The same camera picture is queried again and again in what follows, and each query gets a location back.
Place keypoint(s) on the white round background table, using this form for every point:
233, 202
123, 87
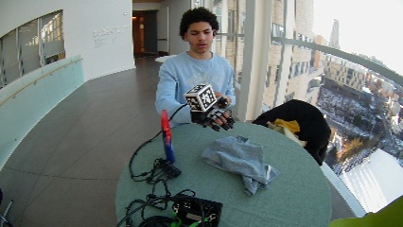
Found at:
166, 58

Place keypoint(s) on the yellow-green leaf-shaped object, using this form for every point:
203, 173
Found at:
374, 217

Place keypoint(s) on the grey balcony railing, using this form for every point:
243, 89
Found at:
349, 56

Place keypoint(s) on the interior wall window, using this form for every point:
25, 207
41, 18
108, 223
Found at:
31, 44

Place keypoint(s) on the white marker cube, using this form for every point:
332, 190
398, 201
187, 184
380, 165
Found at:
201, 97

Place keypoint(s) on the grey crumpled cloth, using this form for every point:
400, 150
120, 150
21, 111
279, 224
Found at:
240, 160

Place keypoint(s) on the the person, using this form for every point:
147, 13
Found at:
190, 72

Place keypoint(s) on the dark doorway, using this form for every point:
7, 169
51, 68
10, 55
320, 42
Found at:
146, 33

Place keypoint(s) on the red and blue upright disc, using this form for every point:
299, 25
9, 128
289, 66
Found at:
167, 138

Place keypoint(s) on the wooden wall handrail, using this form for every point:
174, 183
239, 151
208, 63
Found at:
38, 80

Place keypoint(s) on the black electronics box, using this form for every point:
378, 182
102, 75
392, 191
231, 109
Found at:
197, 210

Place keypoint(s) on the black jacket with yellow lining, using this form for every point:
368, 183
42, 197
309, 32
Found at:
303, 123

